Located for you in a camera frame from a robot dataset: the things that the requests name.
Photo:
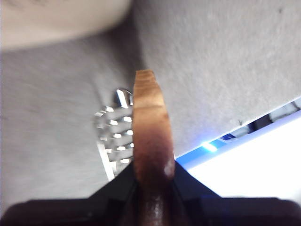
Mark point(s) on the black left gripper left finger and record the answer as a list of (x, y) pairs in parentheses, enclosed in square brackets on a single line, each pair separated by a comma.
[(94, 212)]

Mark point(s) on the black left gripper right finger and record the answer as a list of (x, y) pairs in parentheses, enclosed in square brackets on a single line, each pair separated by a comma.
[(223, 212)]

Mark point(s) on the brown-crusted bread slice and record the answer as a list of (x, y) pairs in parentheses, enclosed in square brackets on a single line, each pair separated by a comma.
[(150, 131)]

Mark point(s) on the steel toast rack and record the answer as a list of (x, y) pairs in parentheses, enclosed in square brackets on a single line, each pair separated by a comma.
[(122, 96)]

